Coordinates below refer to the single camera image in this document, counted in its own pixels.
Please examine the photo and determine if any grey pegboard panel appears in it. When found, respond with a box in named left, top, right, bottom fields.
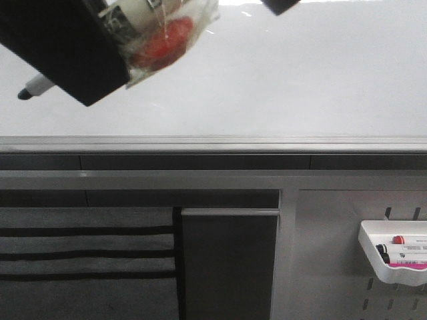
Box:
left=271, top=190, right=426, bottom=319

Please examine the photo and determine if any taped black whiteboard marker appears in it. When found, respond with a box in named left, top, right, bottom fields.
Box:
left=19, top=1, right=219, bottom=99

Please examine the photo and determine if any grey metal cross beam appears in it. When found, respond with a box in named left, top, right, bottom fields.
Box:
left=1, top=170, right=426, bottom=191

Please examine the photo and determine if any upper black capped marker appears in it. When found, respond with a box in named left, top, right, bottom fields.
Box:
left=375, top=243, right=427, bottom=253

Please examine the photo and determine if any dark grey metal panel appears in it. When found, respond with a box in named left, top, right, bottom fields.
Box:
left=182, top=208, right=280, bottom=319

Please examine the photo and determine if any white plastic marker tray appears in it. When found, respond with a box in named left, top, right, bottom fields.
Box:
left=358, top=220, right=426, bottom=287

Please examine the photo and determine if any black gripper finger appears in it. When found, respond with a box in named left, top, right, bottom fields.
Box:
left=261, top=0, right=300, bottom=16
left=1, top=1, right=129, bottom=106

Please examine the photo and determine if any black capped marker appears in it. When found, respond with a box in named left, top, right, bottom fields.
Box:
left=380, top=252, right=427, bottom=264
left=375, top=243, right=427, bottom=253

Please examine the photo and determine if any lower black capped marker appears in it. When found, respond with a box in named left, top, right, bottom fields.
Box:
left=380, top=252, right=427, bottom=264

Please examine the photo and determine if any white whiteboard with metal frame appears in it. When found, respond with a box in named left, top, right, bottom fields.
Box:
left=1, top=1, right=426, bottom=153

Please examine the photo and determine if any grey fabric with black stripes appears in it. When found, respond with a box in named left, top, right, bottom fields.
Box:
left=1, top=208, right=185, bottom=319

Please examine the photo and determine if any red capped marker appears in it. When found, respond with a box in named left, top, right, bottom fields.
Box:
left=392, top=235, right=427, bottom=246

